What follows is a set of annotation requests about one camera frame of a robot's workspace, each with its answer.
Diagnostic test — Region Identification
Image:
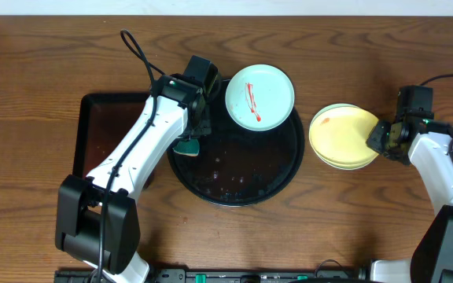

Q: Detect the black rectangular water tray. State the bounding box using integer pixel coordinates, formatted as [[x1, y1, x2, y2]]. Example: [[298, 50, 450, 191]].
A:
[[72, 92, 149, 178]]

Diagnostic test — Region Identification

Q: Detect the yellow plate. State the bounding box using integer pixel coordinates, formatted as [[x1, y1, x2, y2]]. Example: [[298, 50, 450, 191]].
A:
[[308, 105, 381, 167]]

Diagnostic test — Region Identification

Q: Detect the mint green plate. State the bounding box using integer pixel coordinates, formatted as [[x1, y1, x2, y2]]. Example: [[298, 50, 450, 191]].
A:
[[225, 64, 295, 131], [311, 102, 379, 171]]

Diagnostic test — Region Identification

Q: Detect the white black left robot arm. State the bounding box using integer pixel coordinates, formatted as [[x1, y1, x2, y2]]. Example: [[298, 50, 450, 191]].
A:
[[55, 74, 222, 282]]

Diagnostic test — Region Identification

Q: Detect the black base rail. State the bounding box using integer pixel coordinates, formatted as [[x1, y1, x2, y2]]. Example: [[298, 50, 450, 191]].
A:
[[53, 268, 373, 283]]

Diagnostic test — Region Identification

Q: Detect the green scrubbing sponge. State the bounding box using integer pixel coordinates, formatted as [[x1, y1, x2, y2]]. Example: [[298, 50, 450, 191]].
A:
[[172, 138, 200, 157]]

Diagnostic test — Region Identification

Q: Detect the round black serving tray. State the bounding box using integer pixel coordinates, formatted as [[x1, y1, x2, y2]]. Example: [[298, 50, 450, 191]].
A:
[[167, 79, 305, 207]]

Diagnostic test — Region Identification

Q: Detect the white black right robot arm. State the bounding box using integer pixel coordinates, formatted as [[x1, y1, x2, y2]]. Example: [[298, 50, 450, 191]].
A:
[[367, 116, 453, 282]]

